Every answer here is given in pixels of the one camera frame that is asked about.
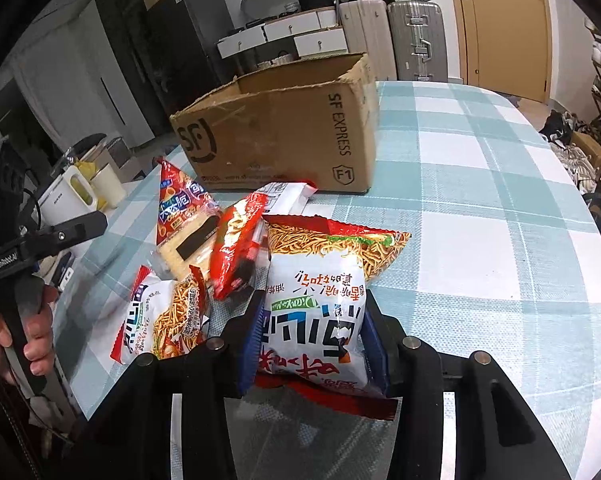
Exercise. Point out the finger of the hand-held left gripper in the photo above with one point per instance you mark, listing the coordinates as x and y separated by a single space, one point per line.
73 232

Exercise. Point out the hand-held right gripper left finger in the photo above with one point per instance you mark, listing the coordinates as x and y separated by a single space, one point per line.
248 355

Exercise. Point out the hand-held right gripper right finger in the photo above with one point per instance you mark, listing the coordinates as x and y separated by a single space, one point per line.
375 355

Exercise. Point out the white noodle snack packet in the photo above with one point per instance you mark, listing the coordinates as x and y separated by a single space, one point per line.
310 300
150 320

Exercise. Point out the red snack packet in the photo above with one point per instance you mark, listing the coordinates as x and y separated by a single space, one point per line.
235 245

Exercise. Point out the red cracker packet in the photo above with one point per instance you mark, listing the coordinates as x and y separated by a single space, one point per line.
180 200

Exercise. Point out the white red-edged snack packet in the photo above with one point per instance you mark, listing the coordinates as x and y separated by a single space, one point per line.
285 192

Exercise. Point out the brown cardboard box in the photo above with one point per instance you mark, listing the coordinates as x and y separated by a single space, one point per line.
280 135

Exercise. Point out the person's left hand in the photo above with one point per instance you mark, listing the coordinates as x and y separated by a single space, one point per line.
41 330

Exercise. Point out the white electric kettle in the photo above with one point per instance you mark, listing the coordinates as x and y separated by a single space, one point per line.
60 195

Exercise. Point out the white cup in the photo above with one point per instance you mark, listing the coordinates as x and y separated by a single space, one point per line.
108 187

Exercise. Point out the cooking pot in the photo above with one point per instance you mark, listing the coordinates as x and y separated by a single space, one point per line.
88 147

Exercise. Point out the white curtain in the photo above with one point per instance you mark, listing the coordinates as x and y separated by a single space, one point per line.
60 95

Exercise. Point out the dark wardrobe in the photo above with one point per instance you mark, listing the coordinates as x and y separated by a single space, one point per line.
125 35

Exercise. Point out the dark refrigerator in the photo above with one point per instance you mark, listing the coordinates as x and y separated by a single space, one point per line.
190 45

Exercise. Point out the pile of sneakers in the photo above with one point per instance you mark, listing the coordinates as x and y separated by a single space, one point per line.
570 152

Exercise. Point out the white desk with drawers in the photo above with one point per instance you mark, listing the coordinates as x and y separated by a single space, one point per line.
290 32

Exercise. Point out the small cardboard box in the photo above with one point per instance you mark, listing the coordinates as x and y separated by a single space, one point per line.
593 152

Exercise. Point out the grey oval mirror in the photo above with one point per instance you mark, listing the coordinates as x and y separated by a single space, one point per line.
265 2

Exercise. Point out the beige suitcase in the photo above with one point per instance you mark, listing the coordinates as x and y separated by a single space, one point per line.
365 40

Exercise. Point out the silver suitcase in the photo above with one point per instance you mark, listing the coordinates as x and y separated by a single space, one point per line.
415 40

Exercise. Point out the black storage bin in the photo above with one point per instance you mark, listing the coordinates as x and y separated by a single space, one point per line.
316 0

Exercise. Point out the wooden door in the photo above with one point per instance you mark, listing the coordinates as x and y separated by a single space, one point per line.
505 25

